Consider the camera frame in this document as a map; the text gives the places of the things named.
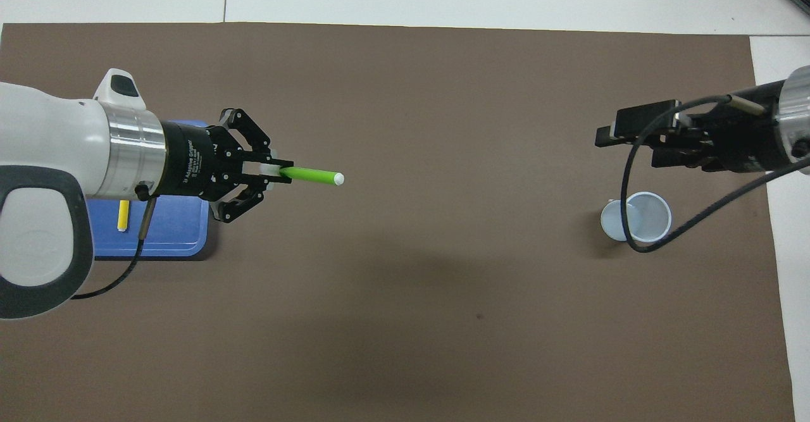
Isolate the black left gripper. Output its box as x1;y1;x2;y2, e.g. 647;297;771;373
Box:
158;108;295;223

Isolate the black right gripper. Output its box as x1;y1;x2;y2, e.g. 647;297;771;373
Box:
595;80;788;173

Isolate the green pen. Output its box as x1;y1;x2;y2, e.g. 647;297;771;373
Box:
263;164;345;187

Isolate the pale blue mesh cup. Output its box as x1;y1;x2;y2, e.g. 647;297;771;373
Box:
600;191;673;244

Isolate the blue plastic tray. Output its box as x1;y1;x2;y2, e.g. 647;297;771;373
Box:
85;118;219;259

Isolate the brown table mat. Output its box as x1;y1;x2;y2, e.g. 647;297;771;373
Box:
0;22;797;422

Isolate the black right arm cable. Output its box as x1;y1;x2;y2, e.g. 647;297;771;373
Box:
619;95;810;253

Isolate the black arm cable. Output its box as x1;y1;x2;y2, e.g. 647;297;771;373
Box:
70;197;158;301
619;95;810;253

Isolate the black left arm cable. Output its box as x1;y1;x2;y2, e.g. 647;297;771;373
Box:
70;197;158;301

